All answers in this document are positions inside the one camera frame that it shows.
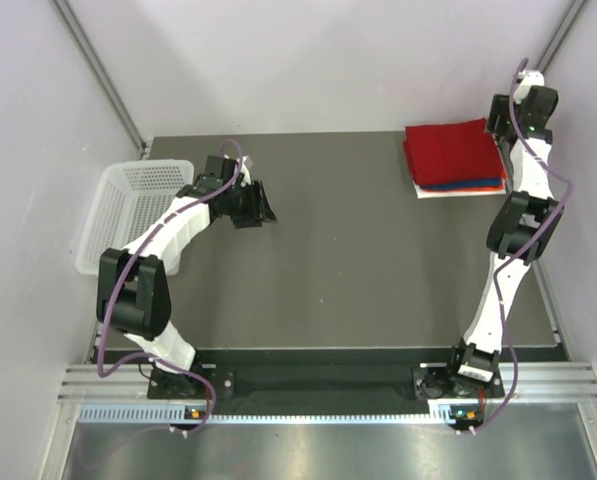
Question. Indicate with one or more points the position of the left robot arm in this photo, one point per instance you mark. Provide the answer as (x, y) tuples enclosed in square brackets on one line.
[(133, 296)]

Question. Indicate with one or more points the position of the folded blue t-shirt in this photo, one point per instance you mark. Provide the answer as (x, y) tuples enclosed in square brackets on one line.
[(468, 185)]

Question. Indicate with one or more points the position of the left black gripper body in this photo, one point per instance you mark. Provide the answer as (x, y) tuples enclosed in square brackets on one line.
[(243, 204)]

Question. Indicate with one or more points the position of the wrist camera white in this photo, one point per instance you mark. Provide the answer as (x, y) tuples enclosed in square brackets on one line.
[(245, 178), (523, 82)]

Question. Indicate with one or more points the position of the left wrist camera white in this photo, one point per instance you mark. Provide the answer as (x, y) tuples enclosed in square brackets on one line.
[(245, 178)]

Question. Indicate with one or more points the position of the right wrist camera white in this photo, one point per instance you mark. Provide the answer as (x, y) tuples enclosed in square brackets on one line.
[(523, 82)]

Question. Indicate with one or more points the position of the folded white t-shirt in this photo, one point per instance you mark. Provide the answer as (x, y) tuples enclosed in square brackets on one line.
[(422, 194)]

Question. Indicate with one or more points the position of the left aluminium frame post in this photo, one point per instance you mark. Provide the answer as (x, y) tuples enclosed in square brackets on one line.
[(84, 45)]

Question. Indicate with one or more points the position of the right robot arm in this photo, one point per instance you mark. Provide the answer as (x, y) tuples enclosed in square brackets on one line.
[(518, 235)]

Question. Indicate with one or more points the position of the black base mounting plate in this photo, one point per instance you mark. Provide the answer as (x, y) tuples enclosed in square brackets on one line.
[(426, 373)]

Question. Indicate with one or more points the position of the folded orange t-shirt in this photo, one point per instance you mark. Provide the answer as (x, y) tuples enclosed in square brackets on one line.
[(503, 176)]

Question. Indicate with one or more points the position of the white plastic basket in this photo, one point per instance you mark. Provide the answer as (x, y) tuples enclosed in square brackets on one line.
[(130, 197)]

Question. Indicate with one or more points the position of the right aluminium frame post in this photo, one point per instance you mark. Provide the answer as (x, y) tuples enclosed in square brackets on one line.
[(572, 14)]

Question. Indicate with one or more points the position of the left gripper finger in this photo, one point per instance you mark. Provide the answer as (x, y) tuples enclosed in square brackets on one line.
[(266, 214), (260, 194)]

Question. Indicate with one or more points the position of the red t-shirt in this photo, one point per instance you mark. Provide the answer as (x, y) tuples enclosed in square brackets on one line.
[(462, 153)]

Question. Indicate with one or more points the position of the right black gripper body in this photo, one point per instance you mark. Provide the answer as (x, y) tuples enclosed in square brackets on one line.
[(501, 107)]

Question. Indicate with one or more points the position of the aluminium frame post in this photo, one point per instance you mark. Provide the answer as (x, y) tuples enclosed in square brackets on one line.
[(572, 14), (84, 45)]

